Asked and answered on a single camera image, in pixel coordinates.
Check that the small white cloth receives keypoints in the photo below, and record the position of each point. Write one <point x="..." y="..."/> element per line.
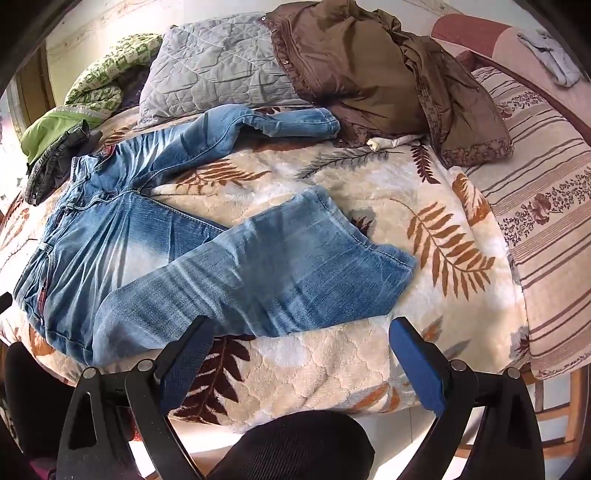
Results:
<point x="385" y="143"/>

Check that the dark grey denim garment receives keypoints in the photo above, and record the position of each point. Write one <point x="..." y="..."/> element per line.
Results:
<point x="46" y="170"/>

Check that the striped floral bedsheet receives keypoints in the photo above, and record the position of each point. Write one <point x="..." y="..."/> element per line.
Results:
<point x="545" y="184"/>

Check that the light grey cloth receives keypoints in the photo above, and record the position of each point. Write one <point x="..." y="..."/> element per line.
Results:
<point x="549" y="55"/>

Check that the cream leaf-print blanket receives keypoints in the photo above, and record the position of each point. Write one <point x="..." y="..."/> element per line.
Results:
<point x="300" y="184"/>

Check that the blue denim pants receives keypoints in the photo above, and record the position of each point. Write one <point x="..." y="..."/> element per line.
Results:
<point x="138" y="258"/>

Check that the plain green cloth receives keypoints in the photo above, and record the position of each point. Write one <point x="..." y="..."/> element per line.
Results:
<point x="46" y="129"/>

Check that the wooden bed frame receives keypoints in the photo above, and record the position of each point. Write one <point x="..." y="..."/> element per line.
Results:
<point x="568" y="415"/>

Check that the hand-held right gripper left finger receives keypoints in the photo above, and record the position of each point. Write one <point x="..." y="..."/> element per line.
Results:
<point x="184" y="364"/>

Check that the grey quilted pillow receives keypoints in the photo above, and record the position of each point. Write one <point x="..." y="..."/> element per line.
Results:
<point x="217" y="64"/>

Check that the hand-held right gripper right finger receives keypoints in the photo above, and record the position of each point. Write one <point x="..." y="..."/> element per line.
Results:
<point x="415" y="364"/>

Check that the brown jacket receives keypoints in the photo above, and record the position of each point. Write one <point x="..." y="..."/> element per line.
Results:
<point x="351" y="69"/>

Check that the green patterned cloth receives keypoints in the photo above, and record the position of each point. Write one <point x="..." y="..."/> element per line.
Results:
<point x="115" y="64"/>

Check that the pink padded headboard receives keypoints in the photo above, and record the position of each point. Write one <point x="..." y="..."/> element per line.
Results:
<point x="508" y="50"/>

